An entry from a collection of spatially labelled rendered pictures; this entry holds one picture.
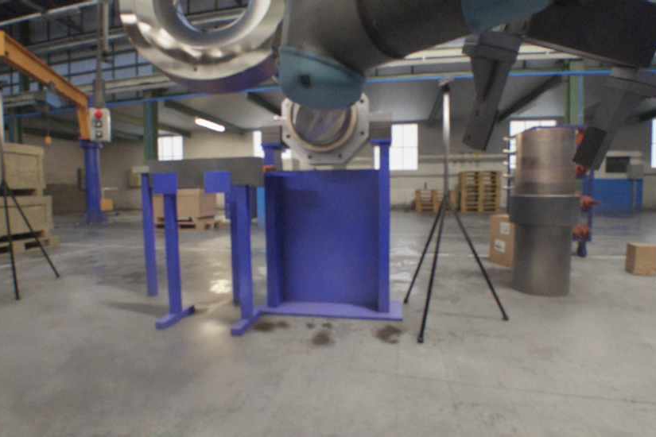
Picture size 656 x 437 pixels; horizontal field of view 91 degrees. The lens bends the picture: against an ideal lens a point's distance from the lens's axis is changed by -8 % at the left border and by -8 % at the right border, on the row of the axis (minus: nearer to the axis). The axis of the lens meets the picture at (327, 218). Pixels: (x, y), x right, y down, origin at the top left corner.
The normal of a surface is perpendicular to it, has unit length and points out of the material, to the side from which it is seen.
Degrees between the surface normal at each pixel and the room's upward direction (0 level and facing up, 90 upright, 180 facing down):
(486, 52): 113
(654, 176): 90
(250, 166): 90
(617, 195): 90
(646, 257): 90
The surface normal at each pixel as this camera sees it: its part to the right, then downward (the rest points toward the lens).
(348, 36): -0.58, 0.67
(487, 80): 0.06, 0.47
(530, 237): -0.79, 0.06
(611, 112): -0.99, -0.11
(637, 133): -0.19, 0.08
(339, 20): -0.69, 0.44
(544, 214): -0.49, 0.07
